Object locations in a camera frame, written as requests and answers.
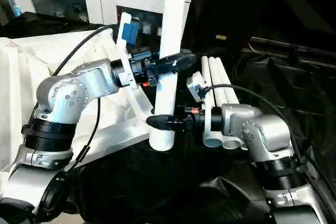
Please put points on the blue white package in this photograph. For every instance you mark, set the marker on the blue white package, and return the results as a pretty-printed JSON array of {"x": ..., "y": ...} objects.
[{"x": 17, "y": 6}]

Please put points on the white plastic table leg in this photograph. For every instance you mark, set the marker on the white plastic table leg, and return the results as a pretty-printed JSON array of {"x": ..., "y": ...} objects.
[
  {"x": 205, "y": 64},
  {"x": 170, "y": 24},
  {"x": 226, "y": 81},
  {"x": 216, "y": 77}
]

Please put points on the black mat cloth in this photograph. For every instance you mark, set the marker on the black mat cloth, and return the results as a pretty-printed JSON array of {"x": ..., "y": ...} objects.
[{"x": 157, "y": 182}]

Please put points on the white plastic table top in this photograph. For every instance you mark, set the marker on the white plastic table top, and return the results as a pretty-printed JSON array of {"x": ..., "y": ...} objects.
[{"x": 26, "y": 77}]

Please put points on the small gold tag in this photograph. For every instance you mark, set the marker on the small gold tag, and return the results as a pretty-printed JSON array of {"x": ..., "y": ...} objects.
[{"x": 221, "y": 37}]

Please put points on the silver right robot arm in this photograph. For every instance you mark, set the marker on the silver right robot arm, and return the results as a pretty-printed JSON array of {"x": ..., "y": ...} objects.
[{"x": 262, "y": 129}]

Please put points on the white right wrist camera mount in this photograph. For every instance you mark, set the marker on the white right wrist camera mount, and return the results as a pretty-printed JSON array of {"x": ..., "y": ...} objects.
[{"x": 195, "y": 85}]

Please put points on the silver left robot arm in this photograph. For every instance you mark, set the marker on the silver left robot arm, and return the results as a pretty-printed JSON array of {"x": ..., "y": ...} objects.
[{"x": 68, "y": 93}]

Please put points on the white cup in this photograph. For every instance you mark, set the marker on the white cup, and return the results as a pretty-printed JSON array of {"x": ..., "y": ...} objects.
[
  {"x": 147, "y": 28},
  {"x": 159, "y": 31}
]

